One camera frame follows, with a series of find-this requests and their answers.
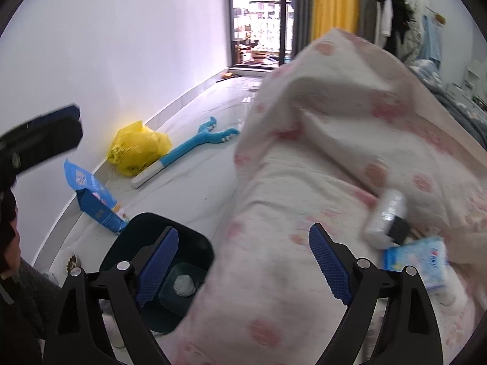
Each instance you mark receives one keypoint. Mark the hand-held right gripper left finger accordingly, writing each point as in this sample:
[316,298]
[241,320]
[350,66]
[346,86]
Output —
[159,266]

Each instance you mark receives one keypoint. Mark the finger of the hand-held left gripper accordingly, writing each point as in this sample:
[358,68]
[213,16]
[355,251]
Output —
[45,137]

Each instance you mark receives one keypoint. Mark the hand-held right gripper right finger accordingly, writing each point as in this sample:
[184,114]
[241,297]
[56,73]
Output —
[329,266]

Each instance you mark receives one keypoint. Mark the dark teal trash bin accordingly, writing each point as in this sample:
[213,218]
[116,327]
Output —
[190,243]

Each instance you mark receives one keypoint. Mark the light blue tissue packet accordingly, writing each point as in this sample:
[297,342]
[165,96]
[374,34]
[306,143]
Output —
[418,262]

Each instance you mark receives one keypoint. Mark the crumpled white tissue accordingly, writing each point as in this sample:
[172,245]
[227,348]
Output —
[184,285]

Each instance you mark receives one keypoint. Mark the white and black packet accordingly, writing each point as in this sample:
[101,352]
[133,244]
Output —
[386,213]

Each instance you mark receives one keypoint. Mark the blue pet food bag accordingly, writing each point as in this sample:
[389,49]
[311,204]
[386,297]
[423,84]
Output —
[95,205]

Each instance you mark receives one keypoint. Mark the pet bowl with kibble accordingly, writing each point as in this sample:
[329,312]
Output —
[72,261]

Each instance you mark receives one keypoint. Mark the dark grey fleece clothing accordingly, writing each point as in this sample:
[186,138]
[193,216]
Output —
[34,292]

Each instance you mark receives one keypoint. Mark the yellow plastic bag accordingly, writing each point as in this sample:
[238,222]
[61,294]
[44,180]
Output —
[137,148]

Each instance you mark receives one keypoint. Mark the blue and white toy stick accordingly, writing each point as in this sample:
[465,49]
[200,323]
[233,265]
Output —
[179,156]

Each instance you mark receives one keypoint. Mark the pink printed white blanket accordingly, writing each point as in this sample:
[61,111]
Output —
[304,140]

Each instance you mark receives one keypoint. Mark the yellow slipper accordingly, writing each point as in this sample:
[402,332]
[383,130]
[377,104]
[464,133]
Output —
[228,75]

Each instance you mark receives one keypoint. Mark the white slipper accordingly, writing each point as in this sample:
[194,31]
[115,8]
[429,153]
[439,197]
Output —
[254,88]

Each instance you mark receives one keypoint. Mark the blue grey bed quilt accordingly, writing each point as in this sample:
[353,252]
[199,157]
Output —
[452,99]

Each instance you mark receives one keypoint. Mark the black framed balcony door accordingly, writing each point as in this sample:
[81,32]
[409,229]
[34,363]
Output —
[258,15]

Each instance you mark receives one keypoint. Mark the light blue hanging garment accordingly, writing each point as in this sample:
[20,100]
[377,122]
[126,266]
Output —
[433,40]

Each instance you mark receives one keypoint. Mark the white hanging garment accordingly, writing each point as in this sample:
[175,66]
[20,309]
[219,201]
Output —
[385,22]

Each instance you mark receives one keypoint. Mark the grey curtain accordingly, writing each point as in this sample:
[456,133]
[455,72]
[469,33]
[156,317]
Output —
[302,11]

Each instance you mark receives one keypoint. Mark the yellow curtain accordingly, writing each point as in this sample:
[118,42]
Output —
[334,0]

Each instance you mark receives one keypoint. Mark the black hanging garment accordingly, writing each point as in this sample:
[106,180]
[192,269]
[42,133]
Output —
[399,3]

